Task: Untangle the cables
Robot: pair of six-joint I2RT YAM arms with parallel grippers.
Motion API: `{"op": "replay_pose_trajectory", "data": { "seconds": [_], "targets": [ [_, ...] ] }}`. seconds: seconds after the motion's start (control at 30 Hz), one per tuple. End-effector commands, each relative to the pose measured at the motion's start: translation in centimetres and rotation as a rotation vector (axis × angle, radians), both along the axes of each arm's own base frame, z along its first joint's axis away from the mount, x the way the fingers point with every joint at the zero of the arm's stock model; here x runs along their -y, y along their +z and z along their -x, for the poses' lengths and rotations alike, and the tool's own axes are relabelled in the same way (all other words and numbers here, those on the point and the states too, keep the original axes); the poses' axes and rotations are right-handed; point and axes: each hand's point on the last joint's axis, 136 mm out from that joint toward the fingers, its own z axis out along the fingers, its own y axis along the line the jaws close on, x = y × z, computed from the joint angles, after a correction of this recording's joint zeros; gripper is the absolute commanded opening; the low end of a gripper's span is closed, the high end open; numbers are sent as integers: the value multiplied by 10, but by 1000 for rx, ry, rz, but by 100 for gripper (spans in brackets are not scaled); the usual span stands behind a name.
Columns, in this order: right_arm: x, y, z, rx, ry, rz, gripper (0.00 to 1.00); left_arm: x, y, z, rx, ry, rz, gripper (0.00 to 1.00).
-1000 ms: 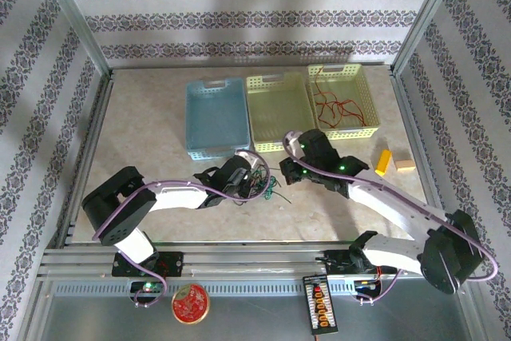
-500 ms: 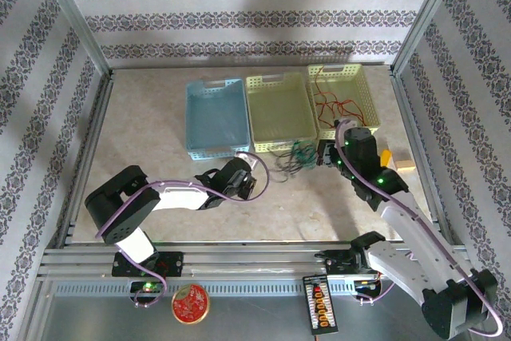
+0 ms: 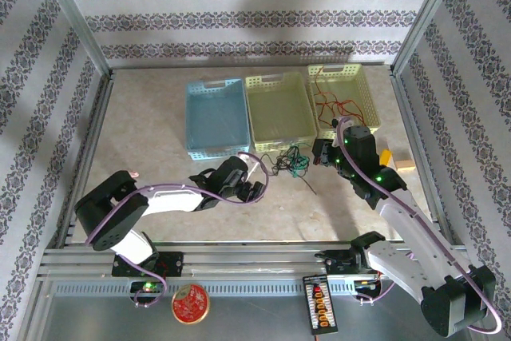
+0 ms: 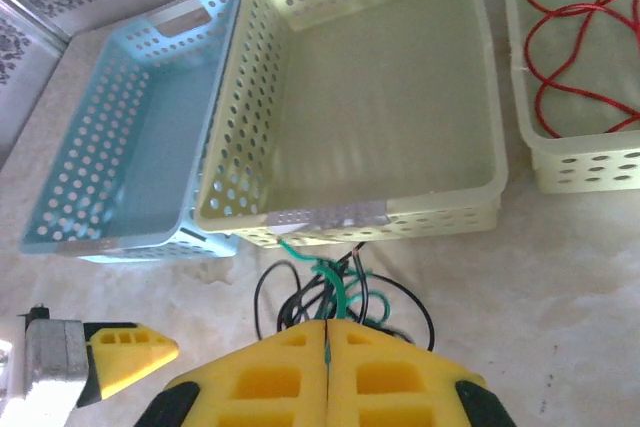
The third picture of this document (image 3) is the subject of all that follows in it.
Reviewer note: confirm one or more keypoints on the small yellow block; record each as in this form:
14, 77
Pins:
386, 158

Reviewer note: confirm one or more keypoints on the circuit board with green light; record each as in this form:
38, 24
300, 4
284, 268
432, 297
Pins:
148, 287

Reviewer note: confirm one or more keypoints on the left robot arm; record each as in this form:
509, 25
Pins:
116, 213

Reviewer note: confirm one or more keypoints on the aluminium mounting rail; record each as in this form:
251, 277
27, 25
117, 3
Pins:
259, 257

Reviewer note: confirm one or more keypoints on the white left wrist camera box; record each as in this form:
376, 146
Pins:
249, 165

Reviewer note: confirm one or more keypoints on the yellow plastic basket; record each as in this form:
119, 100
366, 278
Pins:
341, 89

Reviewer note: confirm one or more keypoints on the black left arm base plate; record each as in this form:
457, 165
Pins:
171, 263

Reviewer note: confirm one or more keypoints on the black board with orange connectors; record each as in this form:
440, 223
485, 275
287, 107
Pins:
320, 305

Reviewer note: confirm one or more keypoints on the blue plastic basket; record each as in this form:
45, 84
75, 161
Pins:
217, 121

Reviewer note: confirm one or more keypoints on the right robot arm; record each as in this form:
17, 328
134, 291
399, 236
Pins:
407, 269

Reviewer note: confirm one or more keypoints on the pale green plastic basket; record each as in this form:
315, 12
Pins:
279, 111

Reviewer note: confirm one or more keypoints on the aluminium frame post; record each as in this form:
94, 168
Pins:
427, 17
76, 17

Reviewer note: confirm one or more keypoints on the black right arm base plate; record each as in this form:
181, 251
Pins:
337, 266

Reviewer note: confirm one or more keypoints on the small wooden block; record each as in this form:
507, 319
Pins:
405, 164

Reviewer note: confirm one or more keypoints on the round red tin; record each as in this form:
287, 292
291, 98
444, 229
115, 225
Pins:
190, 304

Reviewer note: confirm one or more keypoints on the small pink plastic object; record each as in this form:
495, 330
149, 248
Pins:
134, 174

